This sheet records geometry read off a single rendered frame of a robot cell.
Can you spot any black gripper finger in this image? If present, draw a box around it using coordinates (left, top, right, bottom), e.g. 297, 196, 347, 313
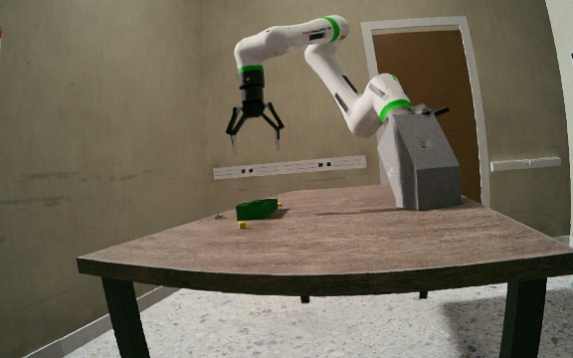
226, 107, 251, 154
254, 102, 285, 150

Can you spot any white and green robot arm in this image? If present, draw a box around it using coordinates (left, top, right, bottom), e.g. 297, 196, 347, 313
235, 15, 449, 138

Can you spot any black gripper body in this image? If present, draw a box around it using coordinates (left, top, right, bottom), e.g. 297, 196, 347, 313
241, 87, 265, 118

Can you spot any green three-compartment bin rack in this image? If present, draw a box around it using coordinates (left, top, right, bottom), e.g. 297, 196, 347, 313
236, 199, 279, 221

